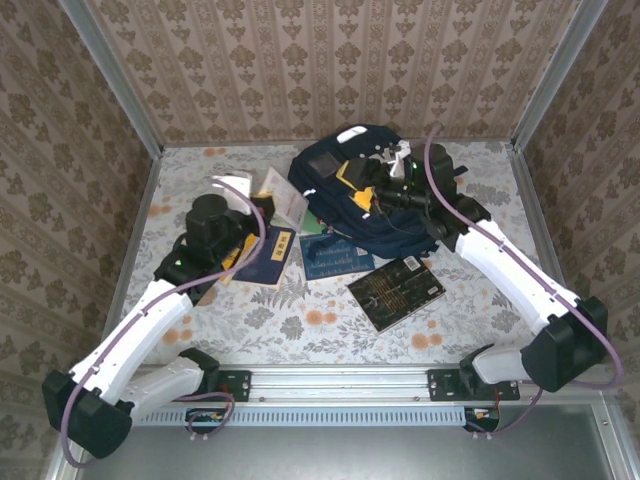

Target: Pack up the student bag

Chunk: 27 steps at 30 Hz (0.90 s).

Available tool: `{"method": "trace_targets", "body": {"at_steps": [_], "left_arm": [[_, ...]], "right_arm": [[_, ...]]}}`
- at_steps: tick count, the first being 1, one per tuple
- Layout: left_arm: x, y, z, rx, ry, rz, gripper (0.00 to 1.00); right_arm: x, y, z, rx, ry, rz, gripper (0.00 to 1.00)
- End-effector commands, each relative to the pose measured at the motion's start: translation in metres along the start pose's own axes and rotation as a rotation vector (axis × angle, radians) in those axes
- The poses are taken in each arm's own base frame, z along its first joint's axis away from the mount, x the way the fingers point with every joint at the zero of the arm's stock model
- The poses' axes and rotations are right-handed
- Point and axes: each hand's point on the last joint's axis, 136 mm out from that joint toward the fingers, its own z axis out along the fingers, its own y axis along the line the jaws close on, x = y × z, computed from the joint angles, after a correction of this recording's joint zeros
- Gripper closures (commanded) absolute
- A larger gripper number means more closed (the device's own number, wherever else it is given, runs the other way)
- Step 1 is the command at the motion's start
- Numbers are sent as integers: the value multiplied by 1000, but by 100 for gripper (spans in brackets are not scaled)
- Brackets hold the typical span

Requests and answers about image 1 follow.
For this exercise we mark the pale green notebook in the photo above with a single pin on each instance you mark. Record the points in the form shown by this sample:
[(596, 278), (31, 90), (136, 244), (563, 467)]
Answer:
[(287, 200)]

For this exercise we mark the navy blue backpack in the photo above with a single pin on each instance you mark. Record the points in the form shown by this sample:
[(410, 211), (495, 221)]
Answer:
[(350, 225)]

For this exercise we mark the yellow paperback book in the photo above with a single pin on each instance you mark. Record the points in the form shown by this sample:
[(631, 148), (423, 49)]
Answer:
[(235, 261)]

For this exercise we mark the navy book with yellow label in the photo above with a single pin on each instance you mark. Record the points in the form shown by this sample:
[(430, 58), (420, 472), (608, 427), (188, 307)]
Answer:
[(270, 260)]

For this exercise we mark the blue book with white text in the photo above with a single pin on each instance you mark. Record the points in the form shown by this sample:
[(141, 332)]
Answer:
[(335, 262)]

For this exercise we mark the black paperback book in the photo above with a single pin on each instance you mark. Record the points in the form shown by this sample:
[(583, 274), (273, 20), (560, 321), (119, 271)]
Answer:
[(395, 295)]

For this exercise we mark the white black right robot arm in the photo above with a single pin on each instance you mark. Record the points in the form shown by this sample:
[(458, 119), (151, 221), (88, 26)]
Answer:
[(565, 350)]

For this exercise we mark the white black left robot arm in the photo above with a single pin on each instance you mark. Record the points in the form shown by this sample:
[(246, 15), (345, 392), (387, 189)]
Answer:
[(95, 425)]

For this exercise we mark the floral tablecloth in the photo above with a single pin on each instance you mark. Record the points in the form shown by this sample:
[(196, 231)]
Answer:
[(300, 340)]

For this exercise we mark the grey sheet metal panel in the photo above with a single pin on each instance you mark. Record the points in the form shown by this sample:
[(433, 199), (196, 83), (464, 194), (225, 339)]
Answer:
[(350, 455)]

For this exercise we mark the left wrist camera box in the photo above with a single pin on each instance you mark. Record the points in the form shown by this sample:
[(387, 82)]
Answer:
[(235, 182)]

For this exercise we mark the aluminium table end rail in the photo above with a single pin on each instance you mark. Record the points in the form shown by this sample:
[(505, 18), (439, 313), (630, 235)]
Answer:
[(225, 144)]

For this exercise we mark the aluminium table side rail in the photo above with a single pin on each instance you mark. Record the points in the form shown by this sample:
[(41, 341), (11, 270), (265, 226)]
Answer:
[(129, 250), (546, 250)]

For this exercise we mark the aluminium corner post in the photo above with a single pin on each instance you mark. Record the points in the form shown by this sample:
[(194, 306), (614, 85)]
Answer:
[(115, 75), (557, 75)]

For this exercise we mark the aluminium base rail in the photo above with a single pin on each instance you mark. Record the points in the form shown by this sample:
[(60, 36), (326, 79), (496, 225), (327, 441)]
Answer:
[(340, 382)]

